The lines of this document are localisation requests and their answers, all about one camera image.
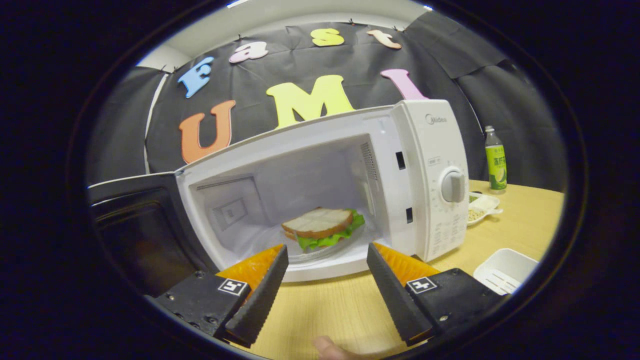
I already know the glass turntable plate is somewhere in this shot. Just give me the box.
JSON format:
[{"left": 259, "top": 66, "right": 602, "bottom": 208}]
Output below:
[{"left": 286, "top": 231, "right": 364, "bottom": 265}]

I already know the white microwave oven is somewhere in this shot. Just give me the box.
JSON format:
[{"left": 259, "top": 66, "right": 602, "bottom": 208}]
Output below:
[{"left": 87, "top": 99, "right": 471, "bottom": 297}]

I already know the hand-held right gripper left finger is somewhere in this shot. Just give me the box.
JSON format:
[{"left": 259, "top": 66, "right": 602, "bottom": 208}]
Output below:
[{"left": 151, "top": 244, "right": 290, "bottom": 349}]

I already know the lettuce sandwich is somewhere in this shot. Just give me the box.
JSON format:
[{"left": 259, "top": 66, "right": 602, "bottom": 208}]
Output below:
[{"left": 281, "top": 207, "right": 366, "bottom": 252}]

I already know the black backdrop cloth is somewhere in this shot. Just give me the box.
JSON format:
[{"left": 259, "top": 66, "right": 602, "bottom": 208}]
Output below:
[{"left": 85, "top": 11, "right": 568, "bottom": 193}]

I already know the white rectangular tray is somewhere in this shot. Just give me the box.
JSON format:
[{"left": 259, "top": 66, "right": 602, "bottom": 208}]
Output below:
[{"left": 473, "top": 248, "right": 540, "bottom": 296}]

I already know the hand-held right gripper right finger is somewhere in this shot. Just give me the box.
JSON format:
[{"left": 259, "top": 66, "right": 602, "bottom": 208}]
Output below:
[{"left": 366, "top": 242, "right": 503, "bottom": 347}]

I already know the green drink bottle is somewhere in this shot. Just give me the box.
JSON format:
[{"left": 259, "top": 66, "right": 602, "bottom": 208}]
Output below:
[{"left": 484, "top": 125, "right": 508, "bottom": 195}]

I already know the white divided grain dish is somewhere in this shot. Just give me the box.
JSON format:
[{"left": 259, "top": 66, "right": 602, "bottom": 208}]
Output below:
[{"left": 467, "top": 192, "right": 504, "bottom": 227}]

